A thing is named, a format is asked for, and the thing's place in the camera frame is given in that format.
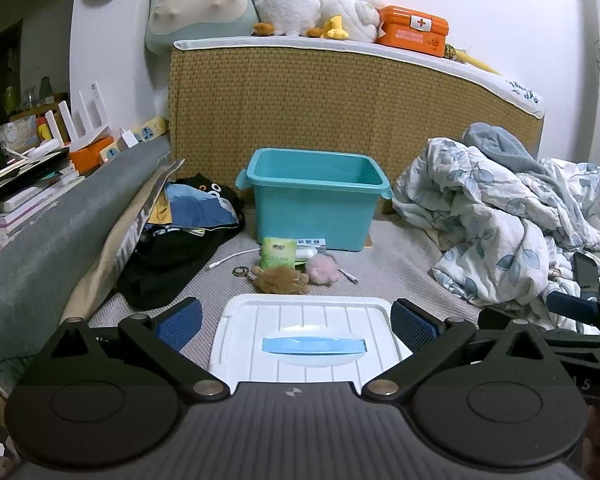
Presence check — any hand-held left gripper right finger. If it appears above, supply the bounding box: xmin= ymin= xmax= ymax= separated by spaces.
xmin=362 ymin=297 xmax=578 ymax=403

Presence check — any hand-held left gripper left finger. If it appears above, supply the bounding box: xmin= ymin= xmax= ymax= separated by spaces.
xmin=27 ymin=297 xmax=231 ymax=403

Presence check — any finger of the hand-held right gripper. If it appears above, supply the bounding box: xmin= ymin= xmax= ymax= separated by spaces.
xmin=546 ymin=290 xmax=600 ymax=318
xmin=572 ymin=251 xmax=600 ymax=303

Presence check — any brown plush keychain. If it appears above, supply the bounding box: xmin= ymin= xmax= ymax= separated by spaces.
xmin=252 ymin=266 xmax=312 ymax=295

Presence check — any green tissue packet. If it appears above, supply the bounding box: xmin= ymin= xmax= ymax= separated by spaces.
xmin=259 ymin=236 xmax=298 ymax=272

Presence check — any teal plastic storage bin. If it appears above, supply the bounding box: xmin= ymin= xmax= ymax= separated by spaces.
xmin=236 ymin=148 xmax=395 ymax=252

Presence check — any black clothing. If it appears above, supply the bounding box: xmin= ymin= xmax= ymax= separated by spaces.
xmin=117 ymin=174 xmax=246 ymax=311

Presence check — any beige bag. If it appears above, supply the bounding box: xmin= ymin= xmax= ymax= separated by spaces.
xmin=60 ymin=157 xmax=186 ymax=321

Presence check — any pink pompom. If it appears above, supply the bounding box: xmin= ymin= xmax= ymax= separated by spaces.
xmin=305 ymin=253 xmax=341 ymax=286

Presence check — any golden yellow cloth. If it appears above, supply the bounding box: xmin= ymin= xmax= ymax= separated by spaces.
xmin=147 ymin=195 xmax=173 ymax=226

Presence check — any blue printed cloth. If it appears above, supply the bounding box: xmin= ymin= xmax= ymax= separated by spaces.
xmin=147 ymin=182 xmax=241 ymax=228

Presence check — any floral white quilt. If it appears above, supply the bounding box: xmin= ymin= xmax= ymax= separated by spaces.
xmin=391 ymin=137 xmax=600 ymax=336

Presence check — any blue-grey blanket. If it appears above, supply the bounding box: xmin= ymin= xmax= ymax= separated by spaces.
xmin=462 ymin=122 xmax=600 ymax=251

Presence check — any yellow and white power strip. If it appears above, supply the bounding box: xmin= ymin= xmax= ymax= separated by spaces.
xmin=99 ymin=116 xmax=170 ymax=163

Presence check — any stack of books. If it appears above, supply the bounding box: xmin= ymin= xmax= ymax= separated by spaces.
xmin=0 ymin=147 xmax=86 ymax=251

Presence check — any white router with antennas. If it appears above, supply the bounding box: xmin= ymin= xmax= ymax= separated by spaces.
xmin=45 ymin=82 xmax=113 ymax=153

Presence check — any white mattress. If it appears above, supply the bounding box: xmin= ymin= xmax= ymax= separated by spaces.
xmin=172 ymin=35 xmax=546 ymax=120

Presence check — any woven rattan headboard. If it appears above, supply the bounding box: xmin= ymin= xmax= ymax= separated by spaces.
xmin=167 ymin=45 xmax=546 ymax=216

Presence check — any yellow long toy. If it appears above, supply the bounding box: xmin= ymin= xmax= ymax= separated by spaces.
xmin=444 ymin=44 xmax=503 ymax=77

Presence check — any plastic-wrapped pack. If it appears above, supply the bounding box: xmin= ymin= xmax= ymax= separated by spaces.
xmin=0 ymin=116 xmax=40 ymax=153

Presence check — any orange first aid box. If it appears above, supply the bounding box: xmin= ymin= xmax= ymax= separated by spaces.
xmin=375 ymin=5 xmax=450 ymax=58

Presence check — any green and beige pillow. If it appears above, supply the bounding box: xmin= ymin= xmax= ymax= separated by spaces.
xmin=145 ymin=0 xmax=260 ymax=55

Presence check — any white duck plush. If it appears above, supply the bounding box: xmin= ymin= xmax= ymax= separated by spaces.
xmin=307 ymin=0 xmax=388 ymax=43

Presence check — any white cable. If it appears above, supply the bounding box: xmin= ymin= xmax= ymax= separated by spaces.
xmin=206 ymin=247 xmax=262 ymax=271

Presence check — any white lid with blue handle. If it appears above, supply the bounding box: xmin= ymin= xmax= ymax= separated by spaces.
xmin=208 ymin=294 xmax=415 ymax=395

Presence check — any grey padded side rail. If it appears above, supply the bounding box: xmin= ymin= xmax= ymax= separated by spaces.
xmin=0 ymin=137 xmax=173 ymax=386

